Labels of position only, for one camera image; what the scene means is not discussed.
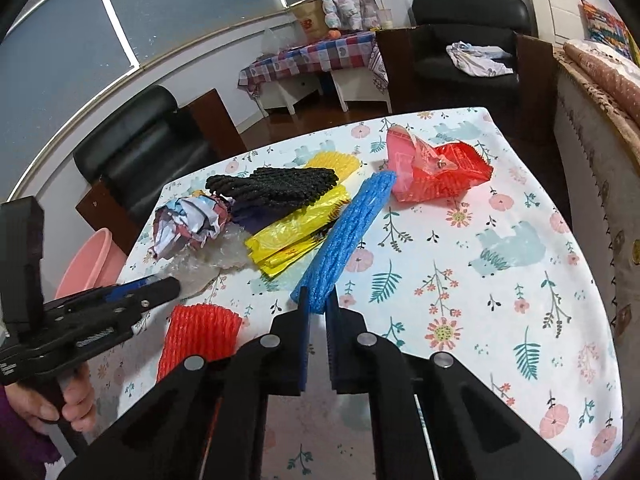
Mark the clear plastic wrap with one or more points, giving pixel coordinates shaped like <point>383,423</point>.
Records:
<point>220,260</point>

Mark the checkered tablecloth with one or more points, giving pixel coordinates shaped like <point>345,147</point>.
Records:
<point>310,52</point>

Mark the pink dotted blanket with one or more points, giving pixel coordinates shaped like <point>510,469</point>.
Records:
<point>610,75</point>

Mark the white plastic bag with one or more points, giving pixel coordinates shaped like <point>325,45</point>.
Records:
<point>272,42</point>

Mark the blue foam net sleeve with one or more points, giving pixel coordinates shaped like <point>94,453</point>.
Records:
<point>345,240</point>

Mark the black leather armchair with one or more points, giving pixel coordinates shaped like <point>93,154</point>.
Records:
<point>140,145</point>
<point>470,15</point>

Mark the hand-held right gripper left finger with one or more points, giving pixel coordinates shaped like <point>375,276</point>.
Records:
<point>303,340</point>

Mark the yellow plastic bag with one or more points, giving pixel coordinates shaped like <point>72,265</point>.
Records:
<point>285,245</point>

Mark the orange fruit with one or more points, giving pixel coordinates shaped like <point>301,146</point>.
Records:
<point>334,34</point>

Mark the bed with white headboard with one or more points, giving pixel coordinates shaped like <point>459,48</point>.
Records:
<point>590,160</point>

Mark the white patterned cloth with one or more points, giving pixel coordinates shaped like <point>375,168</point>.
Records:
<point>477,57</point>

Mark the crumpled paper ball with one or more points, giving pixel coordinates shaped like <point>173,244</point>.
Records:
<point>190,225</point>

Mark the window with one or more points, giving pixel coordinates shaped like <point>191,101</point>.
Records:
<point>175,0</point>

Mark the colourful patterned pillow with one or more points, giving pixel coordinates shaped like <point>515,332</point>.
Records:
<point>605,25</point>

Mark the red foam net sleeve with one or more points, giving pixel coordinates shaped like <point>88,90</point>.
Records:
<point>200,335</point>

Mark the black foam net sleeve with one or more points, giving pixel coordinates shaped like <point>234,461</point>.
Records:
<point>270,187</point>

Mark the pink plastic basin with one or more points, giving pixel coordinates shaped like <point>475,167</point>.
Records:
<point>95,265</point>

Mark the brown paper bag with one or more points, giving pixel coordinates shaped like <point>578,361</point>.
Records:
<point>310,20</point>

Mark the cup with straw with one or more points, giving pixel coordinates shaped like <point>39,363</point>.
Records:
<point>386,19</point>

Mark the red plastic bag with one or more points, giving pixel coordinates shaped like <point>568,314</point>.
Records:
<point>450,175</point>

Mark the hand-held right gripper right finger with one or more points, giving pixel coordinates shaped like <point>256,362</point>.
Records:
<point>334,350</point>

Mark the person's left hand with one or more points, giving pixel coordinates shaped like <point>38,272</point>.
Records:
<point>80,405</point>

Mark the yellow foam net sleeve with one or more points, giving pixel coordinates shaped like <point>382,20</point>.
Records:
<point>332,162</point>

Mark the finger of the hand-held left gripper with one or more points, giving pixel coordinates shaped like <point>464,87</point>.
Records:
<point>135,286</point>
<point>160,292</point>

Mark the purple folded cloth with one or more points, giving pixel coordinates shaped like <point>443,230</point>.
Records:
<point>250,220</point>

